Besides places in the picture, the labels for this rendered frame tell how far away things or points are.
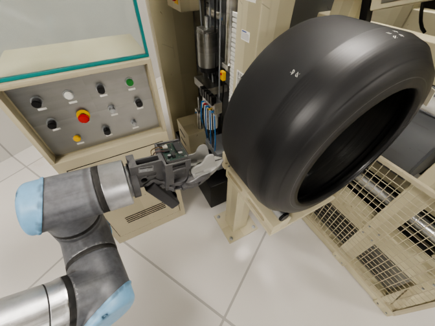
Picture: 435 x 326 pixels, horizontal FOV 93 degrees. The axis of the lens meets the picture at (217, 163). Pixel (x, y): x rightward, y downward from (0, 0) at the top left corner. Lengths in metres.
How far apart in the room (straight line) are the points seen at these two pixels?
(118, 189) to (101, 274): 0.15
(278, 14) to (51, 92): 0.86
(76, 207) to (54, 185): 0.05
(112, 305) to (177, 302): 1.21
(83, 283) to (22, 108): 0.81
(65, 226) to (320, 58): 0.57
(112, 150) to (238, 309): 1.22
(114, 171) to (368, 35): 0.55
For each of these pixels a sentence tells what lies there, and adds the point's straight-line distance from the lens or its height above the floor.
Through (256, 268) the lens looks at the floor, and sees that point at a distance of 1.68.
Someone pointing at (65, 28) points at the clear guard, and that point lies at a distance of 0.96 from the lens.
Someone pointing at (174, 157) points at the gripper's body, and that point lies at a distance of 0.41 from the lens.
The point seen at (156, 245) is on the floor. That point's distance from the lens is 1.77.
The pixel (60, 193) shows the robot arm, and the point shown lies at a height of 1.32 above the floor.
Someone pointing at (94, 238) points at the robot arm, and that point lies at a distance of 0.49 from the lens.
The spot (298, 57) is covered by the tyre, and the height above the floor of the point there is 1.42.
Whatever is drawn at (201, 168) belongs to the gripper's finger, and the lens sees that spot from 0.46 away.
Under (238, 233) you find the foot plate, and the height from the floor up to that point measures 0.01.
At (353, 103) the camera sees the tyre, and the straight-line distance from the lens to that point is 0.48.
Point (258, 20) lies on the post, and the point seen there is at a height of 1.43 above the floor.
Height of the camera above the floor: 1.59
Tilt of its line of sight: 47 degrees down
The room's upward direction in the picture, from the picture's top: straight up
